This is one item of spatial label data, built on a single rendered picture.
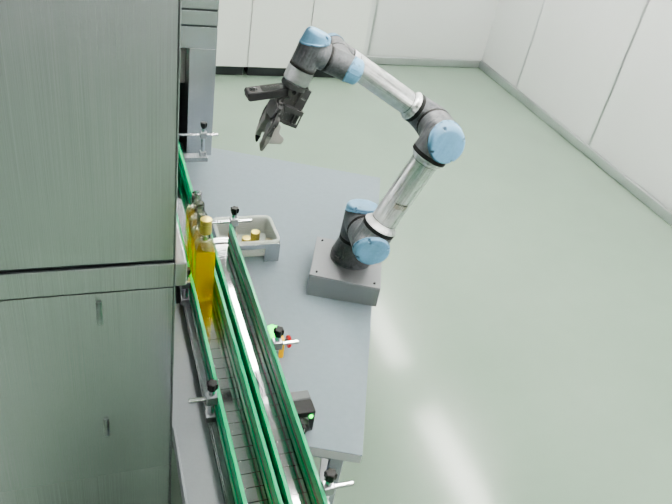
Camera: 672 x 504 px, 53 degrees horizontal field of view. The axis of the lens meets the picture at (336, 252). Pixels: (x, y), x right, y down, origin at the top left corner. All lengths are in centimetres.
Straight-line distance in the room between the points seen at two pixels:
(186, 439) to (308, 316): 73
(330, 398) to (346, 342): 25
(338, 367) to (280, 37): 423
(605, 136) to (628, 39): 75
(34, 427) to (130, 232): 55
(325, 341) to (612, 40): 425
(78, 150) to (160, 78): 19
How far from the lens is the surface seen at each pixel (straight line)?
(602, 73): 595
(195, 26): 289
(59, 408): 163
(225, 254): 227
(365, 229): 217
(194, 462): 168
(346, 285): 231
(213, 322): 201
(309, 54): 187
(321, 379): 207
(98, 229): 132
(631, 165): 565
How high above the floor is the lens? 223
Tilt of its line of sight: 35 degrees down
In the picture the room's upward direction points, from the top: 11 degrees clockwise
